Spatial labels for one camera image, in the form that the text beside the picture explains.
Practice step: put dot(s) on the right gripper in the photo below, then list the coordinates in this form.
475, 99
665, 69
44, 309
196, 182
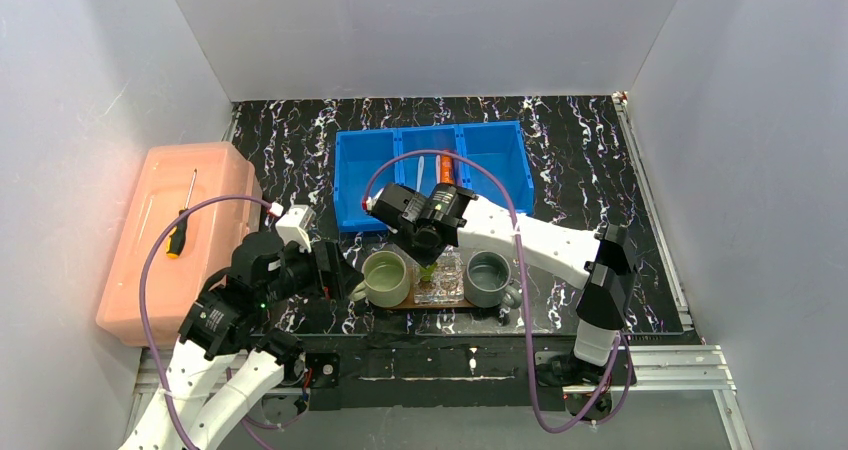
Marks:
426, 246

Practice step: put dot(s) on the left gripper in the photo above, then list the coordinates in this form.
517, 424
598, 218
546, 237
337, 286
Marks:
329, 269

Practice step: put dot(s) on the light green ceramic mug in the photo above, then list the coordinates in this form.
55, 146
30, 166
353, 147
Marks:
386, 282

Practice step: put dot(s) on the green toothpaste tube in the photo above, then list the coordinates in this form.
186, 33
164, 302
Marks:
426, 273

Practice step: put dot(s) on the clear plastic holder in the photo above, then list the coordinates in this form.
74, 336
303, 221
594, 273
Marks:
447, 282

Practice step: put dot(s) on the orange toothpaste tube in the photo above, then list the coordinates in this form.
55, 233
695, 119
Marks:
447, 170

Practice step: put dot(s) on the oval wooden tray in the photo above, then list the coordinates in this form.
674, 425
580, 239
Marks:
409, 303

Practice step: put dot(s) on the grey ceramic mug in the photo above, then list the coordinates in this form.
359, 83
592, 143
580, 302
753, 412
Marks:
487, 282

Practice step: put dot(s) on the blue three-compartment plastic bin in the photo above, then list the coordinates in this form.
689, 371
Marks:
498, 147

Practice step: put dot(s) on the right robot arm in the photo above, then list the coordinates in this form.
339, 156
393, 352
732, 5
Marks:
601, 263

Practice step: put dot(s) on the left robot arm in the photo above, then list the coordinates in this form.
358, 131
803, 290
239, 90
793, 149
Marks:
217, 371

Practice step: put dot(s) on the yellow black screwdriver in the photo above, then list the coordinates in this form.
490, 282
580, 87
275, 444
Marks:
177, 238

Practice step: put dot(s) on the pink plastic storage box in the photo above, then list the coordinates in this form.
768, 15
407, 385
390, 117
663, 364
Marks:
187, 215

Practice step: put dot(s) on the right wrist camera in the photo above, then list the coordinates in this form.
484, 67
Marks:
375, 205

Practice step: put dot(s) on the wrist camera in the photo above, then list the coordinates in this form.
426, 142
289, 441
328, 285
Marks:
294, 224
375, 205

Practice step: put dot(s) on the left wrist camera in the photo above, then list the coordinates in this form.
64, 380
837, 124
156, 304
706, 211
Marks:
294, 224

